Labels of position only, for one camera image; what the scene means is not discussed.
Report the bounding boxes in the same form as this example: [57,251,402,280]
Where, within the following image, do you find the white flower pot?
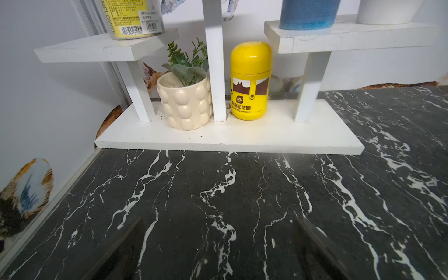
[357,0,426,25]

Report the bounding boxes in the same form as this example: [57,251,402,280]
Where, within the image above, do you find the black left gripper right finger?
[294,217,352,280]

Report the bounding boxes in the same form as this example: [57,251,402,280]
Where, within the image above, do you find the white wooden tiered shelf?
[35,1,438,155]

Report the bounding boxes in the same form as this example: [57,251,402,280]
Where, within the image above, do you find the cream bubble plant pot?
[156,37,214,132]

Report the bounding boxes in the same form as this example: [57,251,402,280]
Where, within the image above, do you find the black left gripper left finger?
[82,216,144,280]

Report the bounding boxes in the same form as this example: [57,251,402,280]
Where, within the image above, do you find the yellow fertilizer bottle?
[230,41,273,121]

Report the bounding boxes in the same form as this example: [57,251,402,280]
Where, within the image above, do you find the blue cylindrical can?
[280,0,341,30]

